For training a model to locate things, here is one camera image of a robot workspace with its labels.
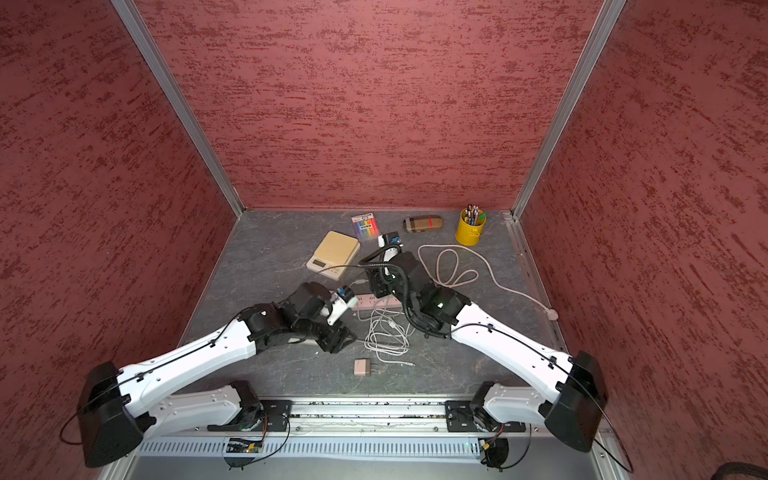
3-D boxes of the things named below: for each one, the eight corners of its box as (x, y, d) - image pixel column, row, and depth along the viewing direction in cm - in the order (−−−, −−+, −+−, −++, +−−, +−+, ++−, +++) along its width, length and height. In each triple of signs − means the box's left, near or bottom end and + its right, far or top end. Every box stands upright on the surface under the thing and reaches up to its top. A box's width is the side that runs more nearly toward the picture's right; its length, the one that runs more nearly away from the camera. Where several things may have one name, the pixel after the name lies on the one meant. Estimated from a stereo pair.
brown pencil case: (402, 232, 116) (402, 227, 114) (402, 220, 120) (402, 215, 118) (443, 232, 116) (444, 227, 114) (441, 220, 120) (442, 215, 118)
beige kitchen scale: (307, 269, 105) (305, 264, 103) (332, 234, 116) (330, 229, 114) (340, 282, 102) (339, 277, 100) (362, 244, 113) (362, 239, 110)
